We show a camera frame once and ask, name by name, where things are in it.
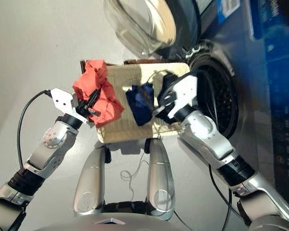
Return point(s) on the coral red garment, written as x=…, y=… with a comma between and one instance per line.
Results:
x=108, y=108

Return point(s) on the navy blue garment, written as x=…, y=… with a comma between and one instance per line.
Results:
x=139, y=108

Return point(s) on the pale woven laundry basket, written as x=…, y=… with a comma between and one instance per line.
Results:
x=125, y=125

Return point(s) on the grey washing machine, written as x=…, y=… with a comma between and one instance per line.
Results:
x=255, y=120

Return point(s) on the round glass washer door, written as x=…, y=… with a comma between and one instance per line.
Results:
x=139, y=24

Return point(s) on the black robot pelvis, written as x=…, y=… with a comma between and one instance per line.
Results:
x=126, y=208

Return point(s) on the blue white barcode sticker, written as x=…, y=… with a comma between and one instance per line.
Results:
x=219, y=16

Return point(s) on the silver robot torso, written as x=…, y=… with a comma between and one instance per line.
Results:
x=74, y=223

